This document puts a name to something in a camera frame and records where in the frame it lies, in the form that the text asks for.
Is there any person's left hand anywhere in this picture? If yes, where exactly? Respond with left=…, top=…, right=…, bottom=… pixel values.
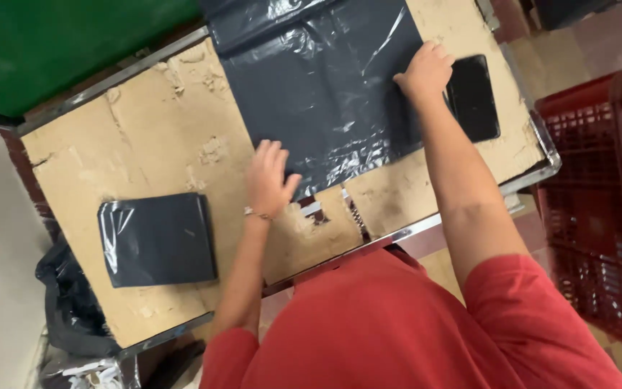
left=244, top=140, right=303, bottom=219

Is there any person's right hand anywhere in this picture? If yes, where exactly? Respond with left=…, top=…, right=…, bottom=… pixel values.
left=393, top=41, right=456, bottom=103

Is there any large black plastic bag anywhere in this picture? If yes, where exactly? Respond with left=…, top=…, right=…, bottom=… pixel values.
left=199, top=0, right=441, bottom=202

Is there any black smartphone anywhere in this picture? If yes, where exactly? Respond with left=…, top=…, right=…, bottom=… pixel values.
left=445, top=54, right=502, bottom=143

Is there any red plastic crate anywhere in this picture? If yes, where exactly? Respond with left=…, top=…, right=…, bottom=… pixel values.
left=533, top=54, right=622, bottom=365

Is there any brown cardboard sheet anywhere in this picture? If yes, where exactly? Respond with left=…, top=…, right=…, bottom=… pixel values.
left=21, top=0, right=546, bottom=349

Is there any person's red shirt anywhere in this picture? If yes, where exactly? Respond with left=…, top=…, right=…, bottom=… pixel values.
left=199, top=246, right=622, bottom=389

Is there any folded black plastic bag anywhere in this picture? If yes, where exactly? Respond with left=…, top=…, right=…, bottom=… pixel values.
left=97, top=192, right=219, bottom=289

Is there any green plastic bin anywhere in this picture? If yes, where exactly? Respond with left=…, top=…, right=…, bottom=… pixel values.
left=0, top=0, right=204, bottom=119

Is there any crumpled black garbage bag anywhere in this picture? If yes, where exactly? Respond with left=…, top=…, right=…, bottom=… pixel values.
left=35, top=238, right=123, bottom=357

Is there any metal frame table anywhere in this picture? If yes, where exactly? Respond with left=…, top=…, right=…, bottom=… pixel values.
left=15, top=0, right=563, bottom=360

